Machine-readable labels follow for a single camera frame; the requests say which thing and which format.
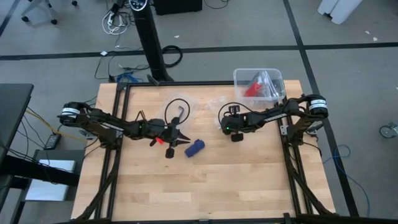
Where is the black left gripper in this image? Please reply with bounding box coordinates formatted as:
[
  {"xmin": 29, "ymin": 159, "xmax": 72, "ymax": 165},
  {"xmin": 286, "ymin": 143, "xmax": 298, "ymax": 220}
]
[{"xmin": 150, "ymin": 116, "xmax": 192, "ymax": 160}]

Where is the blue elastic bandage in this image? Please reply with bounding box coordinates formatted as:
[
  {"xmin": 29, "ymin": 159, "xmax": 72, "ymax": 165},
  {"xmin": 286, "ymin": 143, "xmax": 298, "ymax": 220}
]
[{"xmin": 184, "ymin": 139, "xmax": 206, "ymax": 158}]

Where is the clear plastic zip bag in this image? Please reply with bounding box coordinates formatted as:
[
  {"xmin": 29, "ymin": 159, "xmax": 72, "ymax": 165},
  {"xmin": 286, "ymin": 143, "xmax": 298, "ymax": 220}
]
[{"xmin": 205, "ymin": 95, "xmax": 244, "ymax": 127}]

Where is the clear plastic storage bin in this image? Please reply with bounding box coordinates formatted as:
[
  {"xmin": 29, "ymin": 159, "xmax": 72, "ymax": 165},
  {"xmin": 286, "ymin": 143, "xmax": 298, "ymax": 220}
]
[{"xmin": 233, "ymin": 68, "xmax": 286, "ymax": 110}]

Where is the red item in bin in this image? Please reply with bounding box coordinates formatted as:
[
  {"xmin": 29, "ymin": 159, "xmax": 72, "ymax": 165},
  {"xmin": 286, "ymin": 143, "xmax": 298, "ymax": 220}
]
[{"xmin": 244, "ymin": 82, "xmax": 262, "ymax": 98}]

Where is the crumpled clear plastic bag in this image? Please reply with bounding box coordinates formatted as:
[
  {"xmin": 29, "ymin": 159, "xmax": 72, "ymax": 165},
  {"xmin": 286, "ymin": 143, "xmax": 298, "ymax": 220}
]
[{"xmin": 248, "ymin": 70, "xmax": 280, "ymax": 97}]

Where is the black tower fan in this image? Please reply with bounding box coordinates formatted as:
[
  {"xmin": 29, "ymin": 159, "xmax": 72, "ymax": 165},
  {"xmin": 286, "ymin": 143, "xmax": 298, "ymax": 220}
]
[{"xmin": 129, "ymin": 0, "xmax": 175, "ymax": 83}]

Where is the black power adapter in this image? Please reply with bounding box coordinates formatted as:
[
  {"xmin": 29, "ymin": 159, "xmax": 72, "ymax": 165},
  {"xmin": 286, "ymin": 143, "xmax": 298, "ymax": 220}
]
[{"xmin": 44, "ymin": 133, "xmax": 62, "ymax": 151}]

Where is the black box on floor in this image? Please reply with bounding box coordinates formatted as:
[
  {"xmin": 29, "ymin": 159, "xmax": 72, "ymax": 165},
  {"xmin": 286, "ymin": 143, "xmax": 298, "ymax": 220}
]
[{"xmin": 154, "ymin": 0, "xmax": 203, "ymax": 16}]

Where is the white flat box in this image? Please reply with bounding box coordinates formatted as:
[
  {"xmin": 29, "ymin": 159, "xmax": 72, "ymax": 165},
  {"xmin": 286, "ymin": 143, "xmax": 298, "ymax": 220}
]
[{"xmin": 24, "ymin": 159, "xmax": 76, "ymax": 202}]

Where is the white plastic floor object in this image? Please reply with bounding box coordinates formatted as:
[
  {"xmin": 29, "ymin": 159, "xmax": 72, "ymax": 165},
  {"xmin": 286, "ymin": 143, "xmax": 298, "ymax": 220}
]
[{"xmin": 317, "ymin": 0, "xmax": 364, "ymax": 25}]

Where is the grey caster wheel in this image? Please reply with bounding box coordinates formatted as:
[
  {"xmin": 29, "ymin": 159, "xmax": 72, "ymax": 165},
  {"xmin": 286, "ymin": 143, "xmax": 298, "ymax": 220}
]
[{"xmin": 379, "ymin": 123, "xmax": 398, "ymax": 139}]

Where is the black desk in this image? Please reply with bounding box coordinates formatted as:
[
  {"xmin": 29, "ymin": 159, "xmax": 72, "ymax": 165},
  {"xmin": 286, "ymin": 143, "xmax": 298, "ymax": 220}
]
[{"xmin": 0, "ymin": 83, "xmax": 80, "ymax": 224}]

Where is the grey office chair base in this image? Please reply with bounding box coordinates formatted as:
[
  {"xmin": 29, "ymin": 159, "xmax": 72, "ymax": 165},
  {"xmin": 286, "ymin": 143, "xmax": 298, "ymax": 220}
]
[{"xmin": 21, "ymin": 0, "xmax": 78, "ymax": 26}]

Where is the clear bag with black handle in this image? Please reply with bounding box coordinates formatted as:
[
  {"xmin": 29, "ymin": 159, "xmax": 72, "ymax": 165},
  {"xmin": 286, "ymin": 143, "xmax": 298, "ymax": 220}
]
[{"xmin": 155, "ymin": 91, "xmax": 200, "ymax": 126}]

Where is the black coiled floor cable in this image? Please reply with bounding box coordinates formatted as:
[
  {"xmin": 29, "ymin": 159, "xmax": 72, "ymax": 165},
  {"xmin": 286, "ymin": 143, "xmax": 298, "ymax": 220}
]
[{"xmin": 161, "ymin": 45, "xmax": 183, "ymax": 68}]

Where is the tangled blue cable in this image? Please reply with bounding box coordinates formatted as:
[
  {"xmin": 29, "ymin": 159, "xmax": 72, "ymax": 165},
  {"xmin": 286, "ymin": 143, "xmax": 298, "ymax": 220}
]
[{"xmin": 116, "ymin": 72, "xmax": 137, "ymax": 83}]

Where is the long blue floor cable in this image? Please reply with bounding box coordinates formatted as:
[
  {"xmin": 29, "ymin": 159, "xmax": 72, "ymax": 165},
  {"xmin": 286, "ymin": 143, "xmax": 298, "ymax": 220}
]
[{"xmin": 323, "ymin": 144, "xmax": 371, "ymax": 218}]

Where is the white power strip cable bundle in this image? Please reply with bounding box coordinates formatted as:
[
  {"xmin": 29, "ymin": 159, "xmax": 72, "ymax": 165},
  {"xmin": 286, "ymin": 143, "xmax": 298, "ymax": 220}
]
[{"xmin": 101, "ymin": 11, "xmax": 129, "ymax": 35}]

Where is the yellow cable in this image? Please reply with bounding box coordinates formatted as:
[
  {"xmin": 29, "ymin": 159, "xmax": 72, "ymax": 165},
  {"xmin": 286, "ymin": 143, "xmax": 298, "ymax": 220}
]
[{"xmin": 25, "ymin": 108, "xmax": 88, "ymax": 144}]

